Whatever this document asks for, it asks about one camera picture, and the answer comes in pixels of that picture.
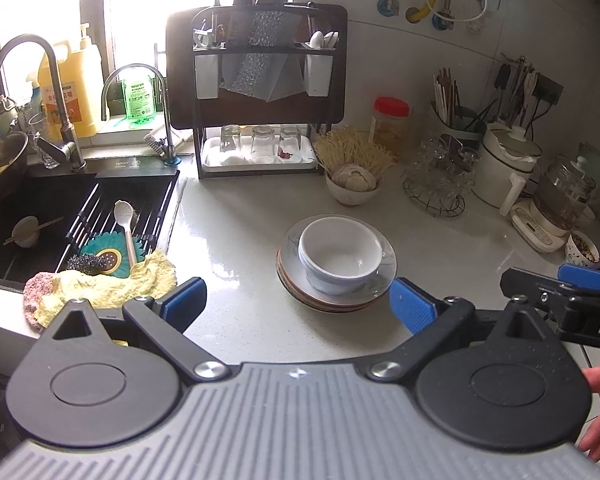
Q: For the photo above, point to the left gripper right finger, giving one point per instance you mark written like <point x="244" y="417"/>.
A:
<point x="436" y="326"/>

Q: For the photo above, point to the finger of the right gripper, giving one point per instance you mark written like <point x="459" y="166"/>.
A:
<point x="579" y="276"/>

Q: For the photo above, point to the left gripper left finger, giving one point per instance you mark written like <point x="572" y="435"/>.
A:
<point x="162" y="322"/>

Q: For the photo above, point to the white plastic bowl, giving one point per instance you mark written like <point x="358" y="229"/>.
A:
<point x="337" y="235"/>

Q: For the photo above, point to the rabbit pattern plate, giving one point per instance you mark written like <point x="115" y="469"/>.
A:
<point x="288" y="249"/>

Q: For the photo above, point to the white leaf plate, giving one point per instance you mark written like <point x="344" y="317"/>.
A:
<point x="322" y="306"/>
<point x="378" y="287"/>

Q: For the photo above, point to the pale blue plastic bowl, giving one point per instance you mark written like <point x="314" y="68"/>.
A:
<point x="339" y="273"/>

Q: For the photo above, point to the small speckled bowl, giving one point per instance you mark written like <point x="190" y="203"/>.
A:
<point x="581" y="251"/>

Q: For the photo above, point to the yellow dish cloth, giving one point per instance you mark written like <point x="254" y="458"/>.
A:
<point x="153" y="277"/>

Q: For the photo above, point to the steel wool scrubber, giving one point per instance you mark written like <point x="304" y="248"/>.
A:
<point x="87" y="264"/>

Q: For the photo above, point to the glass electric kettle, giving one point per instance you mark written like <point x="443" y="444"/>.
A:
<point x="546" y="219"/>

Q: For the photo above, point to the green flower sink mat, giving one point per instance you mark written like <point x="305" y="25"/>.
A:
<point x="110" y="249"/>

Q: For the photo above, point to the white spoon brush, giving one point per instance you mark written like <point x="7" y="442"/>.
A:
<point x="123" y="214"/>

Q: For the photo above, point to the black sink drying rack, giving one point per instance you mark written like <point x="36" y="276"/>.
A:
<point x="153" y="198"/>

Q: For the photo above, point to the pink sponge cloth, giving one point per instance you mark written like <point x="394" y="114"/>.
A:
<point x="40" y="304"/>

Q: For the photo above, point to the white electric cooking pot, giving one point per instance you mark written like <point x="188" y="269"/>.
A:
<point x="507" y="160"/>

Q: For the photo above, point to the ceramic bowl with garlic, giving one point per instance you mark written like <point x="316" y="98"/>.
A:
<point x="352" y="185"/>

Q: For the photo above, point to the chopstick holder with chopsticks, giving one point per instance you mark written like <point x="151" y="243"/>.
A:
<point x="447" y="115"/>

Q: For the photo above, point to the red lid plastic jar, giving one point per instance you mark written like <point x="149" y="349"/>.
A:
<point x="389" y="123"/>

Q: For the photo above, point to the green soap bottle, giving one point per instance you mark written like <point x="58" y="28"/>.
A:
<point x="139" y="99"/>

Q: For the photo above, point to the yellow detergent bottle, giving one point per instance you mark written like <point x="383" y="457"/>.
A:
<point x="80" y="73"/>

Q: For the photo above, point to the black countertop rack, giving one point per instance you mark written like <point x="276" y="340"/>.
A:
<point x="256" y="150"/>

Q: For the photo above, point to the wire rack with glasses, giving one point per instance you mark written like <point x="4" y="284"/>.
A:
<point x="441" y="175"/>

